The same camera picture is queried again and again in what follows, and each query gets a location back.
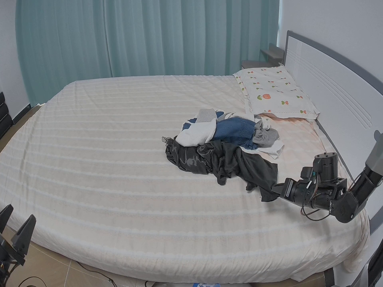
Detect blue-green curtain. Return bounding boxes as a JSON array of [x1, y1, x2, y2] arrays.
[[103, 0, 282, 78], [16, 0, 114, 107]]

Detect black satin garment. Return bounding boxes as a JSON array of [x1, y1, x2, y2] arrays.
[[162, 135, 217, 176]]

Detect white printed pillow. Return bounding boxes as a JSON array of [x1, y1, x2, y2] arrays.
[[233, 63, 320, 119]]

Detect grey bedside table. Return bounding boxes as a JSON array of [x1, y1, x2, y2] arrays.
[[241, 43, 285, 69]]

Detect pile of clothes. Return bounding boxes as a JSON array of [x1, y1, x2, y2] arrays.
[[177, 108, 285, 160]]

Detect black chest of drawers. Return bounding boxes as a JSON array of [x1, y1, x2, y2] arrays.
[[0, 92, 14, 140]]

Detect black T-shirt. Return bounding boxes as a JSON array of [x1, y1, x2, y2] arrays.
[[209, 139, 279, 203]]

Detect bed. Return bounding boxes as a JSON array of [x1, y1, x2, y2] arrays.
[[0, 30, 383, 283]]

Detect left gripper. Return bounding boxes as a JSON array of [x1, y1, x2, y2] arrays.
[[0, 204, 36, 265]]

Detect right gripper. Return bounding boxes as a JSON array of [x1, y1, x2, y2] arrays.
[[281, 178, 317, 206]]

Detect black cable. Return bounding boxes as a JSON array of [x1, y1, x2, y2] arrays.
[[13, 276, 45, 287], [300, 204, 331, 221]]

